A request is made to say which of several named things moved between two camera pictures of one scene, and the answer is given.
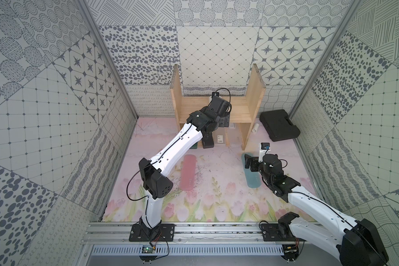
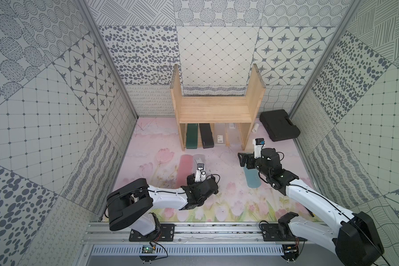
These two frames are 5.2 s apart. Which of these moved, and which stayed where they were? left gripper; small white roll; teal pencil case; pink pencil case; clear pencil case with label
Moved: pink pencil case; left gripper
Stayed: clear pencil case with label; teal pencil case; small white roll
